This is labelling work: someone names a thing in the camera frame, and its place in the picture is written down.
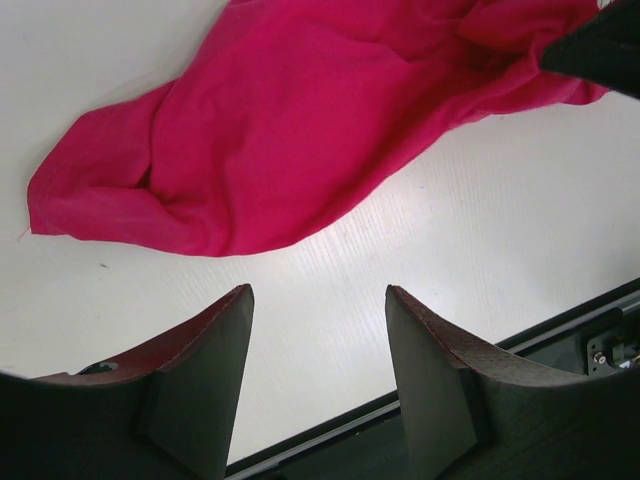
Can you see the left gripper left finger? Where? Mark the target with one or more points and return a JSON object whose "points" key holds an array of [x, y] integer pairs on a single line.
{"points": [[164, 409]]}

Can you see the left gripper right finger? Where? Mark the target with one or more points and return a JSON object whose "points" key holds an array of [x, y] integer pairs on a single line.
{"points": [[472, 410]]}

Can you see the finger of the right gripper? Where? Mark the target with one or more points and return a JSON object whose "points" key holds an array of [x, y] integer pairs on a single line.
{"points": [[604, 51]]}

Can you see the pink t shirt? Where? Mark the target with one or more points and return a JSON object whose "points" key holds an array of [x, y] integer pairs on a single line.
{"points": [[293, 112]]}

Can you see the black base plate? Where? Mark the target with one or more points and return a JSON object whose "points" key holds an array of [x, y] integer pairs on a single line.
{"points": [[596, 339]]}

